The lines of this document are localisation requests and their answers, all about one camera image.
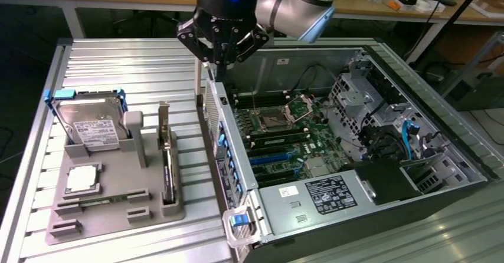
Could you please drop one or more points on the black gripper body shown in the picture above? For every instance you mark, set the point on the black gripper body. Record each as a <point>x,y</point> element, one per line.
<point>225,9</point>

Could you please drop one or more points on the black Nvidia graphics card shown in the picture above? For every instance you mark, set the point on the black Nvidia graphics card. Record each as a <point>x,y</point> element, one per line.
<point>168,171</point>

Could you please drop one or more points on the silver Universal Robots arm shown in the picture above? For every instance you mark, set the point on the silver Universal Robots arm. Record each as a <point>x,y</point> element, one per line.
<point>299,9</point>

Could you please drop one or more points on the black chair base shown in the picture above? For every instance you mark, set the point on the black chair base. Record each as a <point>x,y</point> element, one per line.
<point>156,16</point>

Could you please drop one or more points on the thin metal locking lever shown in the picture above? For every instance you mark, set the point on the thin metal locking lever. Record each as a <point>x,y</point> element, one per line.
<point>255,101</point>

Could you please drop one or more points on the open metal socket cover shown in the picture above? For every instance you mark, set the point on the open metal socket cover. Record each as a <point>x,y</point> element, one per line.
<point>301,108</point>

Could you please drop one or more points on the CPU socket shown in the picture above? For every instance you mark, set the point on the CPU socket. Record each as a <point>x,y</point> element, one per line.
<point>273,120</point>

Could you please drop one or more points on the metal disk bay cage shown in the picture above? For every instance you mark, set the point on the metal disk bay cage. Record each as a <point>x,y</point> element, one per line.
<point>350,98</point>

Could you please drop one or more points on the black RAM stick with label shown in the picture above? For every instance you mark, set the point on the black RAM stick with label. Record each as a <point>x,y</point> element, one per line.
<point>275,140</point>

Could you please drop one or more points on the green motherboard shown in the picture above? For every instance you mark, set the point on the green motherboard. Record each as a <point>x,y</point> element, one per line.
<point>318,133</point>

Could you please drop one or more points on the hard disk in blue carrier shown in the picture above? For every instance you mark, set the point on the hard disk in blue carrier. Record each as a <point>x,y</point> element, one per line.
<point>94,127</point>

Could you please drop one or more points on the blue expansion slot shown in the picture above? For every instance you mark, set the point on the blue expansion slot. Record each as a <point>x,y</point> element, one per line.
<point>271,159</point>

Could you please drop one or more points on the silver chipset heat sink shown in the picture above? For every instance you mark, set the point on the silver chipset heat sink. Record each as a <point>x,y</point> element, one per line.
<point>317,168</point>

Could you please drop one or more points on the black slanted stand pole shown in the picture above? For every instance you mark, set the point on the black slanted stand pole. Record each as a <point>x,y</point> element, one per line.
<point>451,20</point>

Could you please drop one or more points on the silver CPU chip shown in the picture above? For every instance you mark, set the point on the silver CPU chip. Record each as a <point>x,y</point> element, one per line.
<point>80,179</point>

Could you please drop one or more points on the green RAM stick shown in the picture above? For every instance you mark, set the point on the green RAM stick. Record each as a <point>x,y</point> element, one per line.
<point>102,201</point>

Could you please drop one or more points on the grey power supply unit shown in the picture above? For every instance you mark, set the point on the grey power supply unit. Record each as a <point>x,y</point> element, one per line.
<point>283,216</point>

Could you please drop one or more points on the grey metal cabinet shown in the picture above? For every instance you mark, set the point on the grey metal cabinet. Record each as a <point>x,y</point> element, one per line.
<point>484,89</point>

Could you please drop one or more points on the grey parts rack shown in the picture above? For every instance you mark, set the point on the grey parts rack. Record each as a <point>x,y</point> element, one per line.
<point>118,224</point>

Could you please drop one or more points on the open black PC case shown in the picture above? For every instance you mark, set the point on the open black PC case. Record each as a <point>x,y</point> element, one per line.
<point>393,239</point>

